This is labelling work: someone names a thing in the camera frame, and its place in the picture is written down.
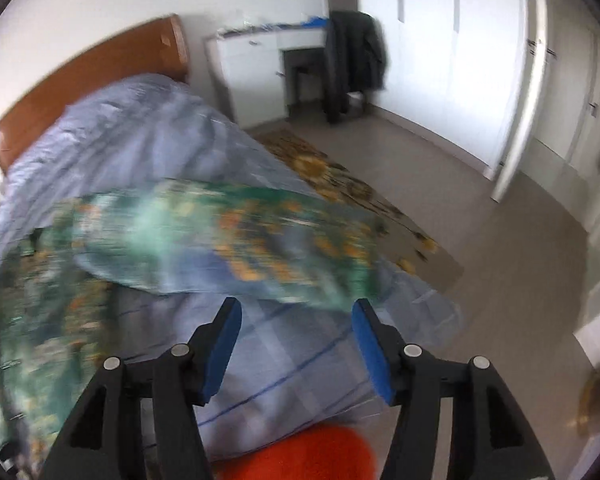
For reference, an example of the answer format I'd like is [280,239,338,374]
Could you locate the small white trash bin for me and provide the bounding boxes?
[347,92,367,115]

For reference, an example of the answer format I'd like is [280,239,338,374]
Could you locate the orange fuzzy mat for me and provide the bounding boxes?
[213,424,377,480]

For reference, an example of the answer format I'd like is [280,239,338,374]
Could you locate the floral patterned floor rug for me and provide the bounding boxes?
[257,129,463,292]

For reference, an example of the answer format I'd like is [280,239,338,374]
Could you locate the white door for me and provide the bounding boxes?
[491,0,550,203]

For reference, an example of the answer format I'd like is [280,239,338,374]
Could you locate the white desk with drawers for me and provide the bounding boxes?
[206,25,325,129]

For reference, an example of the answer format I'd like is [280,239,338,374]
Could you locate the green patterned silk garment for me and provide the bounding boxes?
[0,179,379,460]

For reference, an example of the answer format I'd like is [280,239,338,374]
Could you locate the dark jacket on chair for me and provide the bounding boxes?
[323,11,387,125]

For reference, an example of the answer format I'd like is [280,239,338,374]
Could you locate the white wardrobe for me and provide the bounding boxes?
[361,0,527,179]

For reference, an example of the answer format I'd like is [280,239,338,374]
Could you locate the brown wooden headboard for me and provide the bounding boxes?
[0,14,189,172]

